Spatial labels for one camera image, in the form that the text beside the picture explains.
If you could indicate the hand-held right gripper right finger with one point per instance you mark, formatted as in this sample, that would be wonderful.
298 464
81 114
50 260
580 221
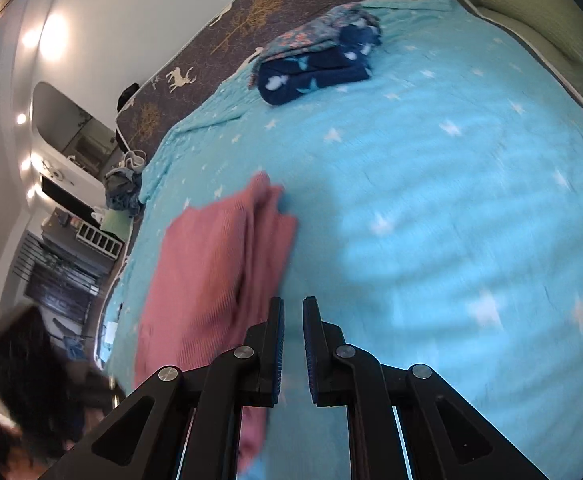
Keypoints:
310 355

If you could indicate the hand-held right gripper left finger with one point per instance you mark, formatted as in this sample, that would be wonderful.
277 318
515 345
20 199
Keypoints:
277 350

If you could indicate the pink knit sweater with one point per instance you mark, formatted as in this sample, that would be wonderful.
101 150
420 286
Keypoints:
211 270

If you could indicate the blue grey clothes bundle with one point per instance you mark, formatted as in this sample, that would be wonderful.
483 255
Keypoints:
121 190

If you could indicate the dark shelving unit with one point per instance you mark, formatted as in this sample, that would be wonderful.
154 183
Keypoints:
61 285

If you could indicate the white cubby shelf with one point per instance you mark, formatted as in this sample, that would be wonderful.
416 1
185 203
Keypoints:
98 241

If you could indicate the turquoise star print blanket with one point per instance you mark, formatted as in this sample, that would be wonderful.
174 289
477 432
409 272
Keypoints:
446 185

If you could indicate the round ceiling spotlight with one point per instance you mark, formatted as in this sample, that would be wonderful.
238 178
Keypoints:
21 118

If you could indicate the folded navy print garment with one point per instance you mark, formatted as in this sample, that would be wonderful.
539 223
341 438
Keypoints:
311 76

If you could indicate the black chair back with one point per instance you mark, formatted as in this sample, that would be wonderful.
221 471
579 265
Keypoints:
127 95

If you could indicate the folded floral garment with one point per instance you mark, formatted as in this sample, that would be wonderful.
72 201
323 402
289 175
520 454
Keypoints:
311 32

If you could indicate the grey deer print bedspread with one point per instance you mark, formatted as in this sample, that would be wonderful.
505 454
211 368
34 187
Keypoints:
211 35

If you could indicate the green striped pillow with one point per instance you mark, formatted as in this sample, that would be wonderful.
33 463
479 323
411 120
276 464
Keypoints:
536 5

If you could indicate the arched wall niche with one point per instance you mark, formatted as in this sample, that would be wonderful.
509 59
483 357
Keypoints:
71 125

